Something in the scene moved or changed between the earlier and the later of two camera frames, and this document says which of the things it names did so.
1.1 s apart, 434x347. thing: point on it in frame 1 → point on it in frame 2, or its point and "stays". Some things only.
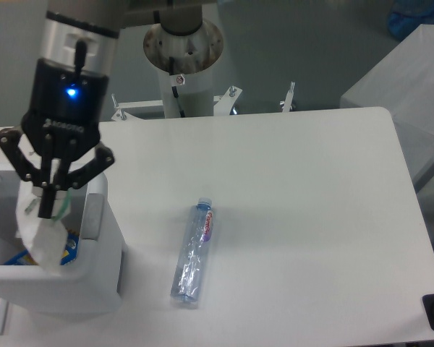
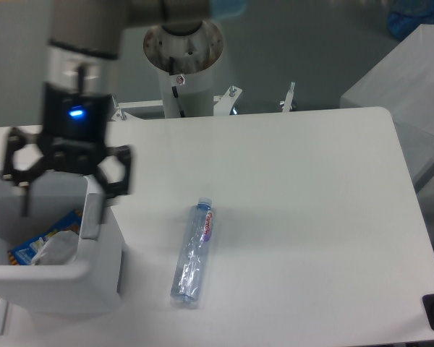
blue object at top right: [408, 15] stays
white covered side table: [411, 83] stays
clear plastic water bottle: [189, 272] stays
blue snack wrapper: [24, 258] → [22, 254]
